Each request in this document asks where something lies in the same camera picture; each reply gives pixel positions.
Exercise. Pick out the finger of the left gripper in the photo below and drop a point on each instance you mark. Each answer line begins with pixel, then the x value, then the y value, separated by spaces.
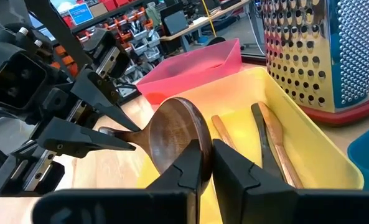
pixel 100 90
pixel 75 140

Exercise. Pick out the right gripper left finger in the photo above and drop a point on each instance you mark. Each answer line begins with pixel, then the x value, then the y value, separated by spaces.
pixel 171 205

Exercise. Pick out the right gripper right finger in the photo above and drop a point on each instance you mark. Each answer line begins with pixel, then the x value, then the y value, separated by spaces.
pixel 249 202

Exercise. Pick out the black table knife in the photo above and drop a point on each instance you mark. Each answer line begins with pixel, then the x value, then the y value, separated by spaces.
pixel 265 146

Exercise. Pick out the copper table knife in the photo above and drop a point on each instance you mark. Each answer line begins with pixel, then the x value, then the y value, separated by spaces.
pixel 223 130
pixel 280 146

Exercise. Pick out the large dark wooden spoon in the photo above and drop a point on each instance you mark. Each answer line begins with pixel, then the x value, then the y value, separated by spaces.
pixel 175 124

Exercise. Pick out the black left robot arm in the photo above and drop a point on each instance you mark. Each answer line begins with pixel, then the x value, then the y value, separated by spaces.
pixel 3 34

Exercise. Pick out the storage shelf with bins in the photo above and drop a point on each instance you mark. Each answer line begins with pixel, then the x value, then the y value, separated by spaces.
pixel 134 34

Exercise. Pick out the blue sign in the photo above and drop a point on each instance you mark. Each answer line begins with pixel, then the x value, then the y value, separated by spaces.
pixel 81 14

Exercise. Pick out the yellow plastic bin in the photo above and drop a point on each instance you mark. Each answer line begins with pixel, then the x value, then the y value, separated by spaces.
pixel 311 149

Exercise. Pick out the pink plastic bin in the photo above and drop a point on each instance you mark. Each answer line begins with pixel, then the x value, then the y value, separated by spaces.
pixel 190 71

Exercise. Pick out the dark grey box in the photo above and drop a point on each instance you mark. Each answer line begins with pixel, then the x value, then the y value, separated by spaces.
pixel 175 22

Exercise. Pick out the wooden top workbench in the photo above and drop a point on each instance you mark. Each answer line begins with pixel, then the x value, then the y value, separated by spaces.
pixel 221 14

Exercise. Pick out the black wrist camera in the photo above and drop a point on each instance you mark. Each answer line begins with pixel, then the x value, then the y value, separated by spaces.
pixel 16 81

